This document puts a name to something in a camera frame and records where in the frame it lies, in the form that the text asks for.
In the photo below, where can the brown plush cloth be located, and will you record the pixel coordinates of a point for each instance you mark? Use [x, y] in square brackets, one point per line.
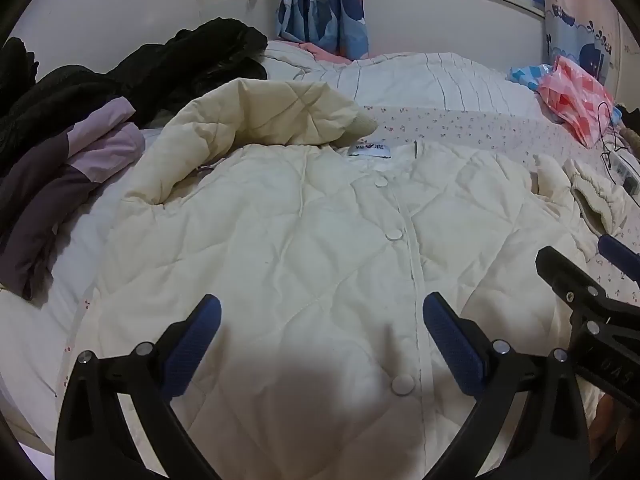
[631, 136]

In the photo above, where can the white power strip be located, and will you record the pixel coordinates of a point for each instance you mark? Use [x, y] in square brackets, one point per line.
[622, 167]

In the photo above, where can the bed with cherry print sheet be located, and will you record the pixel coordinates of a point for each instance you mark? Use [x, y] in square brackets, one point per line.
[475, 127]

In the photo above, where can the purple two-tone jacket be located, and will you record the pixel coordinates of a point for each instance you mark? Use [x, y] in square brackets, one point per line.
[40, 200]

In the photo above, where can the pink and blue whale curtain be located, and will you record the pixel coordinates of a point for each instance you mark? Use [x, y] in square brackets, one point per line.
[590, 35]

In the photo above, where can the cream quilted jacket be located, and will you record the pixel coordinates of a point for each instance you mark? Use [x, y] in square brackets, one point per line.
[300, 240]

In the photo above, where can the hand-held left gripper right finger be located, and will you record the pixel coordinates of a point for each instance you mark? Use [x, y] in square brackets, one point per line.
[450, 345]

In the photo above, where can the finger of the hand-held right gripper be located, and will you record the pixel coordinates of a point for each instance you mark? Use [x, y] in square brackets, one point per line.
[616, 255]
[560, 267]

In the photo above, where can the person's right hand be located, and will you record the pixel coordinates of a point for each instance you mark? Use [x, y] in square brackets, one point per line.
[612, 430]

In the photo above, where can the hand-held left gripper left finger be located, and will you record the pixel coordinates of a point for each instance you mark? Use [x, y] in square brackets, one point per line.
[195, 340]

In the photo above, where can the blue dotted curtain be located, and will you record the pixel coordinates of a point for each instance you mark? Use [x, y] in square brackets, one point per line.
[325, 5]

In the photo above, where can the pink plastic bag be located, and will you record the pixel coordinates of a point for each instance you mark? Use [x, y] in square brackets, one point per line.
[575, 95]

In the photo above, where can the pink pillow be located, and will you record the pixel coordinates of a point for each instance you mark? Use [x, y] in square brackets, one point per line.
[322, 53]

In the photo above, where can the black puffer jacket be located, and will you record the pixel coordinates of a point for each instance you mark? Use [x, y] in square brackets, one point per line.
[165, 70]

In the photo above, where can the blue star print cloth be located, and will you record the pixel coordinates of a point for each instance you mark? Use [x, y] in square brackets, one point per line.
[525, 76]

